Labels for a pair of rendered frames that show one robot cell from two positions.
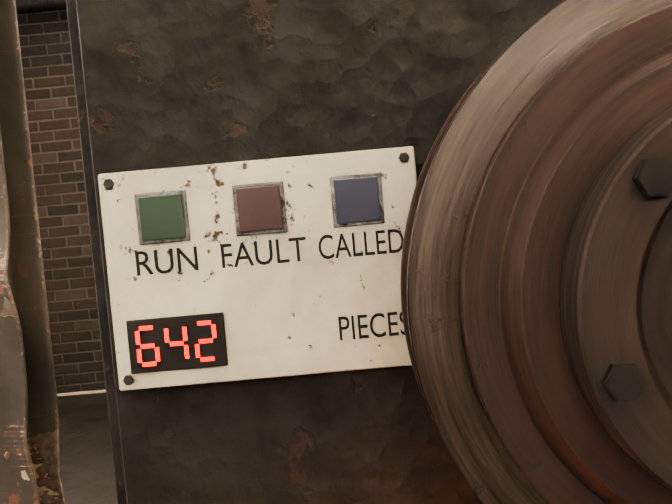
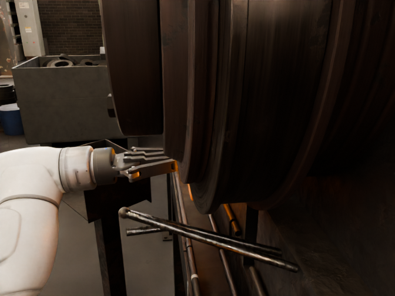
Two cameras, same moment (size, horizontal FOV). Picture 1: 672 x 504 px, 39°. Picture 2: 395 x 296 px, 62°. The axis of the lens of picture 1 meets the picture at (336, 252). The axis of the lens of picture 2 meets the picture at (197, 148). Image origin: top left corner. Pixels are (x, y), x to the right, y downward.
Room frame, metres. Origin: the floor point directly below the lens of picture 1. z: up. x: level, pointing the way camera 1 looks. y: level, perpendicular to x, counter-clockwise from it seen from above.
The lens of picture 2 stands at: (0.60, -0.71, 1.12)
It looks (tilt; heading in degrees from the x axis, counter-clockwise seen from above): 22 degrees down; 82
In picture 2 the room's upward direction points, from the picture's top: straight up
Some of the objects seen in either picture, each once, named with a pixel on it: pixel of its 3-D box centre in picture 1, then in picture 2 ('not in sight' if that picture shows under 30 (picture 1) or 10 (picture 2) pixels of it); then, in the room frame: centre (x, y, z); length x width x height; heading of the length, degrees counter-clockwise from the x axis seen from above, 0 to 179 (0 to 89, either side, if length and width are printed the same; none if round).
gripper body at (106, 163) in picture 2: not in sight; (118, 164); (0.53, -0.08, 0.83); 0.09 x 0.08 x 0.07; 0
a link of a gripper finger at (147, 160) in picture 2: not in sight; (151, 163); (0.59, -0.09, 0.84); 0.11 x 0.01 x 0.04; 179
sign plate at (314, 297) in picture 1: (266, 268); not in sight; (0.79, 0.06, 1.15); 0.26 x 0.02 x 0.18; 90
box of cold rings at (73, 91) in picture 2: not in sight; (90, 97); (0.01, 2.47, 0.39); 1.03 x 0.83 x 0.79; 4
